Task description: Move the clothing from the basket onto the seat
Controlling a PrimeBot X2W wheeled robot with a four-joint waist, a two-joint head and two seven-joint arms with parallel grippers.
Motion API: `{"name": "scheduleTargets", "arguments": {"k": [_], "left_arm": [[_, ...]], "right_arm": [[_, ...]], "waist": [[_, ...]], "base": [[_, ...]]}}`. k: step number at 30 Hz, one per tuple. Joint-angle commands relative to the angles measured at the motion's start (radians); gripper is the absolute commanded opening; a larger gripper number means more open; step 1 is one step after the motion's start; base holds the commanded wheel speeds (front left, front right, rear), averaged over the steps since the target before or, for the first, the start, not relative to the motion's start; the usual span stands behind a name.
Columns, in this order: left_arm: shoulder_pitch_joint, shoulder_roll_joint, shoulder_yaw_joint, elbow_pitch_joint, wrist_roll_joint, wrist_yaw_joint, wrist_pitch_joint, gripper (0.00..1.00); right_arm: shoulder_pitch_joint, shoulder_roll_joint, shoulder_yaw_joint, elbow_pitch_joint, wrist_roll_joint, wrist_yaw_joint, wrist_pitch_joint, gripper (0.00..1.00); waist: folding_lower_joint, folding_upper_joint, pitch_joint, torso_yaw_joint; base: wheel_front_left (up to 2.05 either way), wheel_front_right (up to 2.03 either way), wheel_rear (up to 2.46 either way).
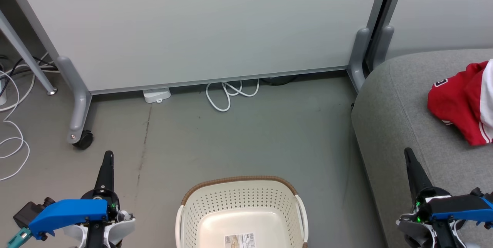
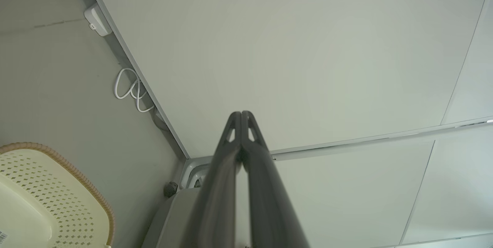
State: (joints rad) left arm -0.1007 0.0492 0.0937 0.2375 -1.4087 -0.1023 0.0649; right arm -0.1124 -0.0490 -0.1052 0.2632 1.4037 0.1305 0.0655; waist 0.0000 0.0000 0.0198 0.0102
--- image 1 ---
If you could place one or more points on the grey fabric sofa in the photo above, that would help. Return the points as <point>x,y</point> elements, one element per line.
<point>404,124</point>

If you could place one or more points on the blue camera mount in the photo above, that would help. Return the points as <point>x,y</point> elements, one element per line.
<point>65,211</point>
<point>462,215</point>

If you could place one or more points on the blue left camera mount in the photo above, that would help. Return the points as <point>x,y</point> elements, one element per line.
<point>65,211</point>

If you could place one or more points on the teal left camera connector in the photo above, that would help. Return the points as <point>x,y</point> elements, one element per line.
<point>19,237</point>

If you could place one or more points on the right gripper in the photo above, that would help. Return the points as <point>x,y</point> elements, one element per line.
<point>423,207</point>

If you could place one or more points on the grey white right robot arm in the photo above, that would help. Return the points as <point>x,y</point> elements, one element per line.
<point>412,232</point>

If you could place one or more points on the black caster wheel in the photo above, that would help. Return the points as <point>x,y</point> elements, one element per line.
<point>84,140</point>

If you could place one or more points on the blue right camera mount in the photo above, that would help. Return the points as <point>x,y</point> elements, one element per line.
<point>462,215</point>

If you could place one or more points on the white power adapter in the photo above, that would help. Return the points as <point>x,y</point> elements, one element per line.
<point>156,95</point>

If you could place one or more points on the large white partition panel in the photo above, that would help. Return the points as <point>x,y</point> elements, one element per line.
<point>192,28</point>

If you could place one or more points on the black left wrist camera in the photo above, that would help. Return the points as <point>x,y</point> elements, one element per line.
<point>29,211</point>

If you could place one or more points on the narrow white partition panel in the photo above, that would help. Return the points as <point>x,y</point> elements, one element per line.
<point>443,9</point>

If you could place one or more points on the barcode sticker in basket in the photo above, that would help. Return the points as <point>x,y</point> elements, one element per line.
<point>240,240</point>

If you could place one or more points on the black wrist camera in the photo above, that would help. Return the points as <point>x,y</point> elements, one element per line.
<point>29,211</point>
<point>479,193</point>

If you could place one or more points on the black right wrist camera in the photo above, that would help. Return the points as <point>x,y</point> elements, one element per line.
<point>479,193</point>

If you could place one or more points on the white power strip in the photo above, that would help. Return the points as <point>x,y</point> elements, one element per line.
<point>2,94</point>

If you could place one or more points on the grey partition leg with caster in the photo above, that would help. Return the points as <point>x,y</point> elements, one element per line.
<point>79,105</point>

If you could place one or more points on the red jersey with striped trim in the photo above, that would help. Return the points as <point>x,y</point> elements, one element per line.
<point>458,105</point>

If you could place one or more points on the grey metal table leg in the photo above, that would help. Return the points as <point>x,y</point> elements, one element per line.
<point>27,55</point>

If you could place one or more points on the cream perforated laundry basket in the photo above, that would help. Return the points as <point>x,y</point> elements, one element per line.
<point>238,201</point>

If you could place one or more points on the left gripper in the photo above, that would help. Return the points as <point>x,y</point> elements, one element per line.
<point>112,198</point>

